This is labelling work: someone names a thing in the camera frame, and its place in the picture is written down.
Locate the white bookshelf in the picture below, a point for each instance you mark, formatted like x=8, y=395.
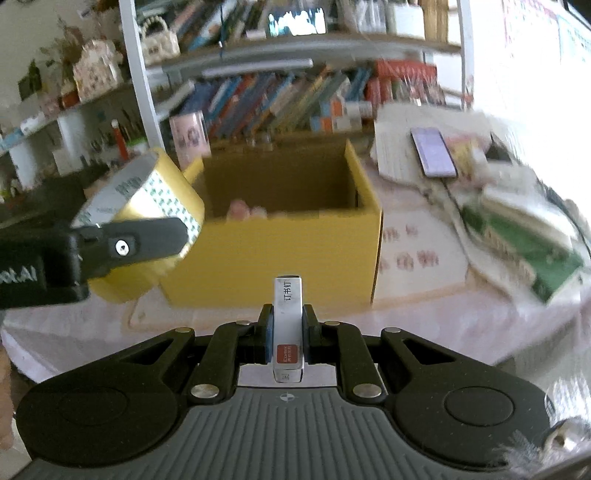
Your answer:
x=138, y=92

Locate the pink cylindrical container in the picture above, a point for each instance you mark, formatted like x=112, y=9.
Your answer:
x=189, y=136

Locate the white paper stack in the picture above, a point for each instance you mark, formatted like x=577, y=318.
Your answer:
x=392, y=147

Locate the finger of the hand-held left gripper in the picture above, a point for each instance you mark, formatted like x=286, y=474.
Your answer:
x=147, y=240

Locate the pink floral doll ornament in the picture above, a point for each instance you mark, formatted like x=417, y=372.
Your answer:
x=97, y=69

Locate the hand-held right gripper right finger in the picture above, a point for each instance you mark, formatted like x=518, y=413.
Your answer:
x=308, y=337

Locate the yellow cardboard box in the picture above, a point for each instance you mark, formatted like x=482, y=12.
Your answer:
x=277, y=258

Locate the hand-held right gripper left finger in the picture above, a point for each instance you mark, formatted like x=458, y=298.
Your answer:
x=268, y=337

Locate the green book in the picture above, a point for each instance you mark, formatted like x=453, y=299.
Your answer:
x=531, y=249

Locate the white jar green lid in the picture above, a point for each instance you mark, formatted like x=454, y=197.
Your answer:
x=138, y=148

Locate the person's left forearm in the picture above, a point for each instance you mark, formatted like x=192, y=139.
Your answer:
x=4, y=397

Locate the red tube with white cap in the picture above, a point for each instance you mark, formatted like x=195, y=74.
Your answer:
x=121, y=138

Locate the red flat box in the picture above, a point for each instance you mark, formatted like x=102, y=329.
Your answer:
x=406, y=76

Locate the smartphone with purple screen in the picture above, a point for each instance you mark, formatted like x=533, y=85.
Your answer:
x=434, y=152

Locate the phone showing video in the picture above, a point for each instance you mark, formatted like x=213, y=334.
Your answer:
x=298, y=23

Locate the white quilted handbag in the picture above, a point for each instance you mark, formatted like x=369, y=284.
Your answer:
x=159, y=39

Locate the orange white medicine boxes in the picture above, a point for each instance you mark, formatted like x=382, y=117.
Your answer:
x=346, y=113

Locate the leaning row of books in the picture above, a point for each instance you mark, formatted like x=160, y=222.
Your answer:
x=277, y=101

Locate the pink plush toy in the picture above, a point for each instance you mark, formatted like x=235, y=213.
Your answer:
x=244, y=210

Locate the yellow tape roll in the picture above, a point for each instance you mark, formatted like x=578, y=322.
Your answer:
x=157, y=194

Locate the white staple box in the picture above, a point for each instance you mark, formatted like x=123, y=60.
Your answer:
x=288, y=318

